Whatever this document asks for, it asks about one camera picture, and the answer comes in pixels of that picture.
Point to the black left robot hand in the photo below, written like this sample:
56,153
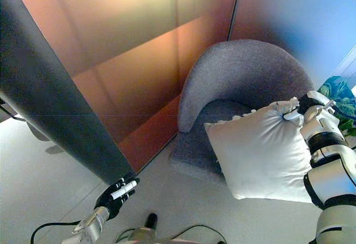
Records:
116,196

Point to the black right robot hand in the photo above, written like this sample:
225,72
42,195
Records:
310,102

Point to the white ruffled pillow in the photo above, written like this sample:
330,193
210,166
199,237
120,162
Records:
264,155

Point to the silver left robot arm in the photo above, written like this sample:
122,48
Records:
89,227

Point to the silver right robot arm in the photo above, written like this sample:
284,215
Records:
331,169

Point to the green leafy potted plant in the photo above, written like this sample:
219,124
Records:
342,96

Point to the black robot foot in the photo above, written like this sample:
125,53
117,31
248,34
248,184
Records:
152,221

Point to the grey fabric armchair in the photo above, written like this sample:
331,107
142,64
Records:
244,69

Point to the dark glossy partition panel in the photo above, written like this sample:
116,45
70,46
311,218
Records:
55,102

